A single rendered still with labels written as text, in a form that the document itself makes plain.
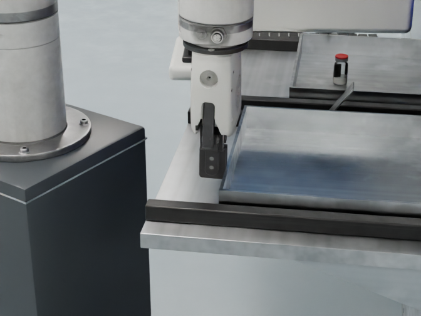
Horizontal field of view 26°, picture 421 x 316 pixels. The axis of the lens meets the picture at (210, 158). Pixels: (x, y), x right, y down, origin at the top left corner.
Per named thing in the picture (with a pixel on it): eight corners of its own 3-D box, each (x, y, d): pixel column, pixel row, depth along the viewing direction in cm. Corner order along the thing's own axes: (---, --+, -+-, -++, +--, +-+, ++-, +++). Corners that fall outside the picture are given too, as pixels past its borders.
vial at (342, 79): (346, 80, 147) (348, 55, 145) (346, 85, 145) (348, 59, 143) (332, 79, 147) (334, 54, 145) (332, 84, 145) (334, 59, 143)
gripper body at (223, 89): (243, 49, 99) (240, 142, 104) (253, 20, 108) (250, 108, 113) (175, 44, 100) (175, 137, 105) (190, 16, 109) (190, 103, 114)
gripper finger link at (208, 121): (209, 141, 101) (214, 154, 107) (217, 75, 103) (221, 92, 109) (198, 140, 102) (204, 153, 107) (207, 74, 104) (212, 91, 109)
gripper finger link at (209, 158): (223, 138, 106) (222, 189, 109) (227, 126, 109) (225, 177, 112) (196, 135, 106) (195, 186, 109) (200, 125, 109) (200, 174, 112)
